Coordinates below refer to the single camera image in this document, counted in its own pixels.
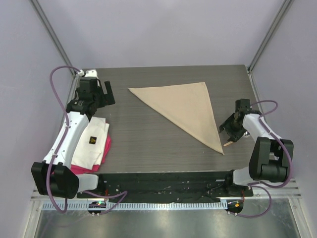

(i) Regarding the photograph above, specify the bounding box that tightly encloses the pink folded cloth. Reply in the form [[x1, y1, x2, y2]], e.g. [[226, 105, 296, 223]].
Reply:
[[71, 136, 111, 175]]

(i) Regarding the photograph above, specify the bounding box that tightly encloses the beige cloth napkin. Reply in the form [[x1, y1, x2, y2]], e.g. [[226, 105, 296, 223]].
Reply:
[[128, 82, 224, 155]]

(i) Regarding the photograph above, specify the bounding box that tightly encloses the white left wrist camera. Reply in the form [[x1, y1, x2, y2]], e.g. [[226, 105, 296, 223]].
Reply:
[[76, 69, 99, 79]]

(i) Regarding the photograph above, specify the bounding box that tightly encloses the aluminium frame post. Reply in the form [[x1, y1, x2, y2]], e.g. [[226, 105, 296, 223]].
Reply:
[[29, 0, 72, 66], [247, 0, 294, 73]]

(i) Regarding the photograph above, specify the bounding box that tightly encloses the aluminium frame post left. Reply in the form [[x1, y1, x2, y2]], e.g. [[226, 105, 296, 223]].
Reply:
[[29, 0, 72, 66]]

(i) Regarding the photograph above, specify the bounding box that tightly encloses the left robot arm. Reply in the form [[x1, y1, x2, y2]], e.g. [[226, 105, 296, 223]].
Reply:
[[31, 76, 115, 199]]

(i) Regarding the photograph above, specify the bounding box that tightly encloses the aluminium frame post right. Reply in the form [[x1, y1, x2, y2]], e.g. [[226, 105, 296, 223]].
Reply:
[[247, 0, 294, 73]]

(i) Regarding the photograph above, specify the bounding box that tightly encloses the white slotted cable duct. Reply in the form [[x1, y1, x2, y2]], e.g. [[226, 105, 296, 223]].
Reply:
[[42, 201, 228, 211]]

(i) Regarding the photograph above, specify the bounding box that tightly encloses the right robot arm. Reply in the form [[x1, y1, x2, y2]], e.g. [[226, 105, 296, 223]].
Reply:
[[219, 99, 294, 196]]

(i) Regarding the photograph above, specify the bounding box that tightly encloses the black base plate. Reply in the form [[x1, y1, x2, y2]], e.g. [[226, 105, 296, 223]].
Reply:
[[93, 171, 254, 204]]

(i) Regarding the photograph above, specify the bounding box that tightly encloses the aluminium frame rail right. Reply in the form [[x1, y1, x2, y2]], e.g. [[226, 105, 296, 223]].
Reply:
[[247, 70, 302, 199]]

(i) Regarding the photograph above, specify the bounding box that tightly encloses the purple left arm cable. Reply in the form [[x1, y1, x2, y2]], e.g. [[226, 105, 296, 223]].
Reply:
[[46, 65, 128, 215]]

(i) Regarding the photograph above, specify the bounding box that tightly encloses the white folded cloth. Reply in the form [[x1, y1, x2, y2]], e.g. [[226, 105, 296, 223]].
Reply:
[[71, 117, 109, 170]]

